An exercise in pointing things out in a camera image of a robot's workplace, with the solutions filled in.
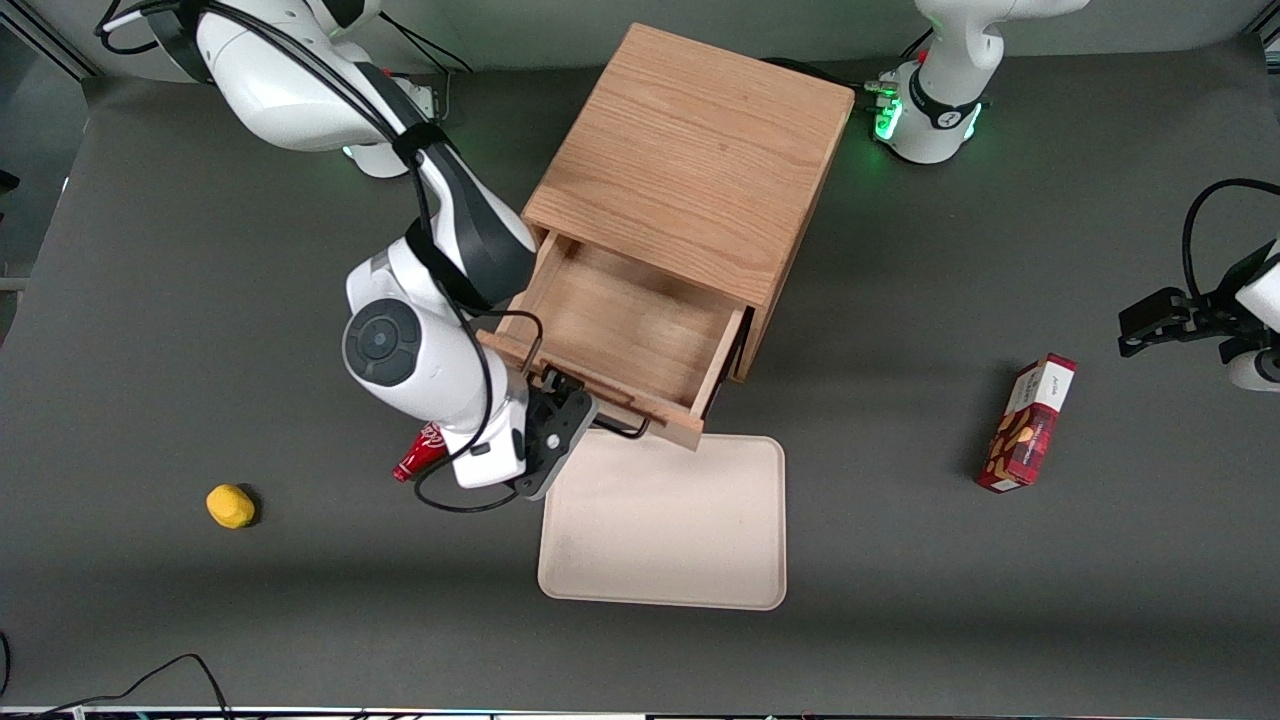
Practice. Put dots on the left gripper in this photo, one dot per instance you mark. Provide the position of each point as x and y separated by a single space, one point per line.
1213 309

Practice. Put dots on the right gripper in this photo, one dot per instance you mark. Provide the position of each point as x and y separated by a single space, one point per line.
551 421

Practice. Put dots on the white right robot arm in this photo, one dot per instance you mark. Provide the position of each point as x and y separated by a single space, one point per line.
290 90

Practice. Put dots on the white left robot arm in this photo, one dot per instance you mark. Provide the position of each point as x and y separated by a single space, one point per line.
945 100

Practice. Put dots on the wooden drawer cabinet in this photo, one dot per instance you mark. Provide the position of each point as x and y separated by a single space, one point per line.
700 140

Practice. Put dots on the red cookie box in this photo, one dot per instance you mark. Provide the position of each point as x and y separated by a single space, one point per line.
1030 425

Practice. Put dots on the red cola bottle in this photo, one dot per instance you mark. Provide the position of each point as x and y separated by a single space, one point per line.
420 455

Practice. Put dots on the beige plastic tray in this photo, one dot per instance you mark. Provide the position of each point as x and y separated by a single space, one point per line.
660 540

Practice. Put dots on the yellow lemon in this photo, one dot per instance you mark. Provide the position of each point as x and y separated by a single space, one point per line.
230 506

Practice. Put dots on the aluminium frame rail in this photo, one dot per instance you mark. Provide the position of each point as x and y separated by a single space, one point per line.
50 45
1262 35

